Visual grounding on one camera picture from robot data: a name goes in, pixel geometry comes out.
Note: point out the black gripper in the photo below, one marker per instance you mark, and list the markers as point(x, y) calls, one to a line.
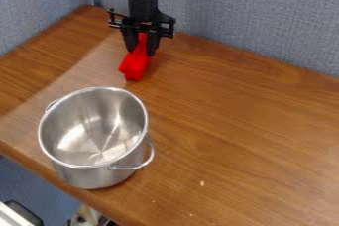
point(145, 19)

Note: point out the red elongated object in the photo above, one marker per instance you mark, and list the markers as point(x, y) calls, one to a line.
point(137, 60)

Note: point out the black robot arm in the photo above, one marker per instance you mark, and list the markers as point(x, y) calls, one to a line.
point(145, 19)

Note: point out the silver metal pot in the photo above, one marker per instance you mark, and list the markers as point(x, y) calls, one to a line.
point(94, 136)

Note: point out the white patterned object under table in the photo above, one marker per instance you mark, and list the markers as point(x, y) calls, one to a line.
point(88, 217)

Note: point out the black and white object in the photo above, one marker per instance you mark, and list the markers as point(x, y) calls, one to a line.
point(18, 215)

